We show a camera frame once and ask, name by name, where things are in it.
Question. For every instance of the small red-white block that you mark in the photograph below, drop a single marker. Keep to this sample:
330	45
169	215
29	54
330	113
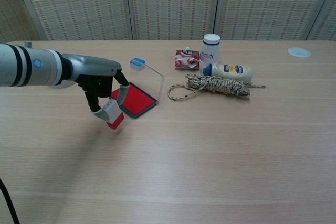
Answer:
115	117

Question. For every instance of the woven folding screen panel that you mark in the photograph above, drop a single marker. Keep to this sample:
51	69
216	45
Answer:
173	3
267	3
78	3
326	24
13	11

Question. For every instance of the white paper cup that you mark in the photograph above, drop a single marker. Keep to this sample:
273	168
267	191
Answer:
210	51

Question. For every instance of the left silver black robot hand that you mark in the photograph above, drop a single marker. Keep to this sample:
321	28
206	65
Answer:
92	68

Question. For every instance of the red box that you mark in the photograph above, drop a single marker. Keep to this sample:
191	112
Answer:
139	96

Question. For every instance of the mayonnaise squeeze bottle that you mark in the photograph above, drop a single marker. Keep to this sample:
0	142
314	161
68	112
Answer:
233	72

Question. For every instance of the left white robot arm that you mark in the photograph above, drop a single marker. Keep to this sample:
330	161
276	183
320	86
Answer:
29	65

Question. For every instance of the red snack pouch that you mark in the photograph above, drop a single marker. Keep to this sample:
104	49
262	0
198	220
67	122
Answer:
186	60

